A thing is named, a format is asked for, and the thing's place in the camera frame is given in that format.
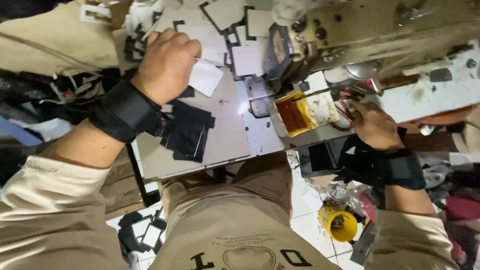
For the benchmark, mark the person's right hand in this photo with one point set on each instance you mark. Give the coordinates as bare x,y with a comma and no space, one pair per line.
377,129

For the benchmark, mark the person's left hand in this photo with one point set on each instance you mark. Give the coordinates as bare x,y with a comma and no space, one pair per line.
165,67

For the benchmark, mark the person's right fingers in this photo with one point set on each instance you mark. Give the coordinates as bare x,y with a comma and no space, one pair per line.
359,108

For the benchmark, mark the person's left fingers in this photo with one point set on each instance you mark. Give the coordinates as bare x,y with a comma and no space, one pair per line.
183,47

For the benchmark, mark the white card piece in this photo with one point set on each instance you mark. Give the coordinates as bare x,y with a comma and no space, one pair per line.
205,78

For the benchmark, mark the pile of white card pieces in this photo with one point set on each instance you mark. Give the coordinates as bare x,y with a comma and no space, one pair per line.
210,30

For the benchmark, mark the glue tray with brown glue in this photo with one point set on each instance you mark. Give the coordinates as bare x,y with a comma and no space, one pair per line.
300,114

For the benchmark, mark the black fabric sheets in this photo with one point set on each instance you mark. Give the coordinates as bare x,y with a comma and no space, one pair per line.
317,157

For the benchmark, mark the black right wrist band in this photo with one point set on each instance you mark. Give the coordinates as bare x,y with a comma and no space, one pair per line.
397,168

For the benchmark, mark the black wrist band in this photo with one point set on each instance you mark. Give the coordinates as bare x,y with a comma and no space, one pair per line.
397,168
123,110

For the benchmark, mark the beige industrial sewing machine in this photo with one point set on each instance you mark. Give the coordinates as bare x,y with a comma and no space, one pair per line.
375,26

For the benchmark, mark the pile of black fabric pieces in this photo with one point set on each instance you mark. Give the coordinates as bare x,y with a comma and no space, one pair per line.
189,131

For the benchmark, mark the clear plastic bag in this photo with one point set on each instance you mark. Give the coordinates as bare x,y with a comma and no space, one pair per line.
348,195

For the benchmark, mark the black left wrist band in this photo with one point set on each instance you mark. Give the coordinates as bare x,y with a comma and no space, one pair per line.
123,110

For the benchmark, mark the grey work board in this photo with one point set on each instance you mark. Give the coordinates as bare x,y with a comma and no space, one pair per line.
225,131

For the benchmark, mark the yellow plastic cup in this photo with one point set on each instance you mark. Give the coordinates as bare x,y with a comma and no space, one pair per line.
339,225

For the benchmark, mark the beige fabric heap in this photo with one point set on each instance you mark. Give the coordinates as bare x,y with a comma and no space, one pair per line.
48,33

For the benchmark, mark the heap of mixed fabrics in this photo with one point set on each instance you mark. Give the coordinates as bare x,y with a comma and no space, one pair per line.
457,202

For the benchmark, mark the heap of dark scraps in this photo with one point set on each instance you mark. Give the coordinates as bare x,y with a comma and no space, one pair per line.
48,93

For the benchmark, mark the person's beige clothing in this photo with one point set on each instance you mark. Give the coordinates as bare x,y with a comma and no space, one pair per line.
232,210

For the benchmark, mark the wooden plank frame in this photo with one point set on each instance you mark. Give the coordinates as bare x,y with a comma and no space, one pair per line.
120,187

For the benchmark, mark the heap of black-white frame pieces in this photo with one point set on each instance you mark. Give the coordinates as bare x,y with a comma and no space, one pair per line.
144,232

